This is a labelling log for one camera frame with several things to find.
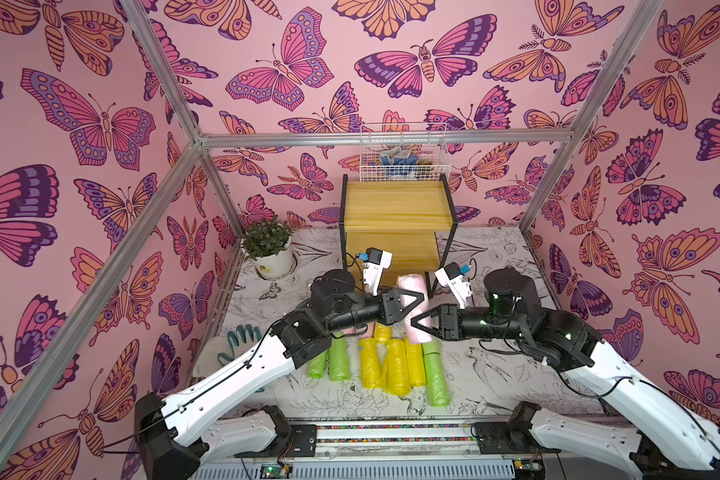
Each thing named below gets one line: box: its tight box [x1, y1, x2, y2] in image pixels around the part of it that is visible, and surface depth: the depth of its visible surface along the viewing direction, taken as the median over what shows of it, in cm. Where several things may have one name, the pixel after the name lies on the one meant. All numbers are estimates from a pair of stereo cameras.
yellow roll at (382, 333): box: [374, 322, 393, 344], surface depth 91 cm
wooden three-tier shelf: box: [339, 174, 459, 298], surface depth 79 cm
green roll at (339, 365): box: [329, 332, 351, 382], surface depth 85 cm
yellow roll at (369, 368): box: [359, 337, 383, 390], surface depth 85 cm
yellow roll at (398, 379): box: [386, 338, 411, 397], surface depth 83 cm
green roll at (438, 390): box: [422, 338, 451, 408], surface depth 83 cm
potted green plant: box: [241, 217, 294, 280], surface depth 97 cm
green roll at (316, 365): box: [307, 349, 329, 379], surface depth 83 cm
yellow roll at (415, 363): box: [404, 336, 427, 388], surface depth 85 cm
